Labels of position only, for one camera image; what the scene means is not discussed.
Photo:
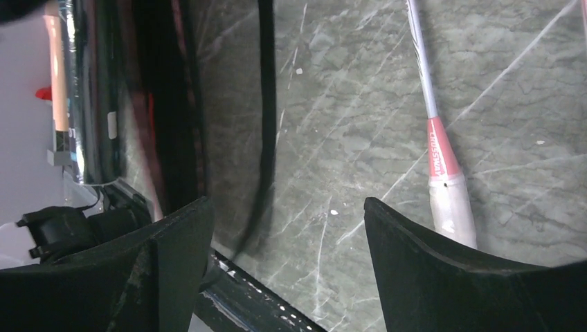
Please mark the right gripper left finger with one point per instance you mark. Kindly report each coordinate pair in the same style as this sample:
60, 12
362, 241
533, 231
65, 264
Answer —
147, 280

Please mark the red clamp knob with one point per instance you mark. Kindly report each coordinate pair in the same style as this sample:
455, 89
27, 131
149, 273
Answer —
44, 94

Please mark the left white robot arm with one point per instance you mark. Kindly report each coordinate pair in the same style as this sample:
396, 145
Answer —
91, 216

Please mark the beige handle tool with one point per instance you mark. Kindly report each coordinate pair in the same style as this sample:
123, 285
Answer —
59, 98

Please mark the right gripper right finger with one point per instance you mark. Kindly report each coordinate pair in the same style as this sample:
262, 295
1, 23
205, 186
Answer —
427, 282

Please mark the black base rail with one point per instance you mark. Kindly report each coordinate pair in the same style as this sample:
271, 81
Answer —
233, 300

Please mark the left pink badminton racket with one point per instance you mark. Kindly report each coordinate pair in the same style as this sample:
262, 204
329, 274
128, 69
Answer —
449, 197

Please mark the pink racket bag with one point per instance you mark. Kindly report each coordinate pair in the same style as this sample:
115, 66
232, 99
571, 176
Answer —
162, 76

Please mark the black shuttlecock tube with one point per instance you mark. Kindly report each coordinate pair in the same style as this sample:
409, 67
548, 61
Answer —
91, 36

